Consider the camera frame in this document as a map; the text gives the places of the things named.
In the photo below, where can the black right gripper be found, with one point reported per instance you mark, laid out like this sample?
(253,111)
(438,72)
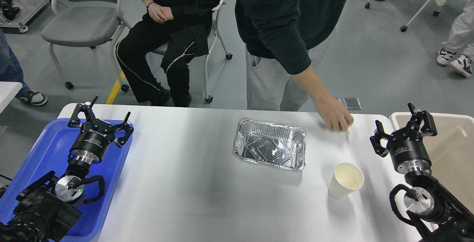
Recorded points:
(406,147)

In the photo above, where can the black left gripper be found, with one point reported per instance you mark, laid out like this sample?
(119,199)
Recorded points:
(96,136)

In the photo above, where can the white paper cup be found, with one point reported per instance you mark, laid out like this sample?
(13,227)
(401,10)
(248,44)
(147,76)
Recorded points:
(346,179)

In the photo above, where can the standing person's forearm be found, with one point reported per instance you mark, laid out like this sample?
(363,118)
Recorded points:
(313,86)

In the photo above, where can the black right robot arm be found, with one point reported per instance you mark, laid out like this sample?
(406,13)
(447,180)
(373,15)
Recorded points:
(423,202)

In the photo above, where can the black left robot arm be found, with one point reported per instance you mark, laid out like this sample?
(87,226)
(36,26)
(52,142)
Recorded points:
(64,188)

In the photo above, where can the standing person's hand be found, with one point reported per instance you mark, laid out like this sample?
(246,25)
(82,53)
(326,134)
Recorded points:
(334,115)

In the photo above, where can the beige plastic bin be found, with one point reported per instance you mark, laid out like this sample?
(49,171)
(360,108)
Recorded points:
(452,155)

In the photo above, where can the metal floor socket plate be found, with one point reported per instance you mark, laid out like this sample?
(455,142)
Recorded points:
(352,103)

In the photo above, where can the white side table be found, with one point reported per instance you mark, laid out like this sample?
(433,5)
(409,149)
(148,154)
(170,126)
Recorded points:
(8,90)

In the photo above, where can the person in white trousers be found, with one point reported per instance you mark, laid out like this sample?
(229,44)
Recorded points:
(458,52)

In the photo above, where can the person in blue jeans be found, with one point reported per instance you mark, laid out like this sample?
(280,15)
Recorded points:
(11,71)

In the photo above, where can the grey office chair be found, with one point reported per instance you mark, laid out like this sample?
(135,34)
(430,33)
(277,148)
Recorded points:
(86,27)

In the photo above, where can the aluminium foil tray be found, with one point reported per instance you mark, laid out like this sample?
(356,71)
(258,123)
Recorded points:
(279,146)

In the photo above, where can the seated person in black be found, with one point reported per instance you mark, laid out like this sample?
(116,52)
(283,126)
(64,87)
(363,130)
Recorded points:
(184,25)

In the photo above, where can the standing person dark hoodie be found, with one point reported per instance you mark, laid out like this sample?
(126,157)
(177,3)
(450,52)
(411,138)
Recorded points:
(283,38)

